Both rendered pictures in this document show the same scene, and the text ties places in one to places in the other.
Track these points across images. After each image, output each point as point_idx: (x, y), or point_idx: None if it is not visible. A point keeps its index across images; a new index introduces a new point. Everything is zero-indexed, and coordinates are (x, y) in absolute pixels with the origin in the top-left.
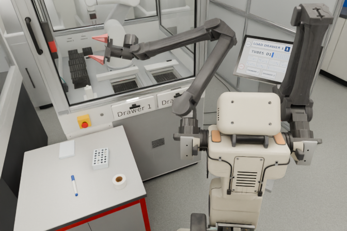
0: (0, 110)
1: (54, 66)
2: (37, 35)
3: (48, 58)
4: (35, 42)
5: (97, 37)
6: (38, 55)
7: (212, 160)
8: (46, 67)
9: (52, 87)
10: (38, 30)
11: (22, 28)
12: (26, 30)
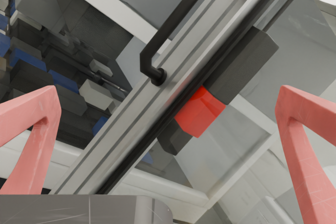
0: (77, 153)
1: (131, 152)
2: (203, 37)
3: (148, 111)
4: (168, 20)
5: (308, 115)
6: (146, 84)
7: None
8: (119, 127)
9: (69, 184)
10: (221, 23)
11: None
12: (205, 8)
